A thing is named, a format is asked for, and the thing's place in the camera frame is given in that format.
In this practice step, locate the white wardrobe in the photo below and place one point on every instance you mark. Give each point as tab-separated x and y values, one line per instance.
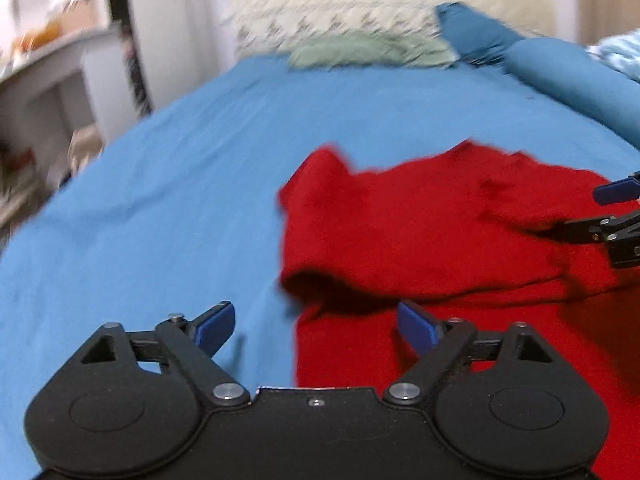
173	46

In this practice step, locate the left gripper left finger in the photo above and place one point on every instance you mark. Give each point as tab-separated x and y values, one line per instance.
130	402

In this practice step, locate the white desk shelf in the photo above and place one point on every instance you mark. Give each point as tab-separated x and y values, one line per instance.
64	73

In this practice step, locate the green pillow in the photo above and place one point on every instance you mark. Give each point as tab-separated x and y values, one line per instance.
372	49

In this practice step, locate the blue bed sheet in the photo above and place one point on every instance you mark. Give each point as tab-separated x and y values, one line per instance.
181	211

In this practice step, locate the beige bag on floor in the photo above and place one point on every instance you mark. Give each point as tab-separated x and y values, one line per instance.
86	144

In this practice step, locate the blue folded duvet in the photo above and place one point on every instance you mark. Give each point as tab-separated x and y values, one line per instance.
568	74

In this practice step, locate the dark blue pillow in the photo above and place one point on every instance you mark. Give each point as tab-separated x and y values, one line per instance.
477	38

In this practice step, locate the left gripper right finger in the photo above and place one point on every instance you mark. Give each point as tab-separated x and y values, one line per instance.
497	402

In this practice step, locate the light blue blanket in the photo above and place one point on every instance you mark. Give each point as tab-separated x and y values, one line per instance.
619	52

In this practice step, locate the cream quilted headboard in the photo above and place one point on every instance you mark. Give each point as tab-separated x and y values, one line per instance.
274	26

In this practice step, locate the red knit garment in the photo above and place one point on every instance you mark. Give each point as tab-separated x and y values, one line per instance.
462	233

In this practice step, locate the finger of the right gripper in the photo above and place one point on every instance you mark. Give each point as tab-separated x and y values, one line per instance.
619	191
618	235

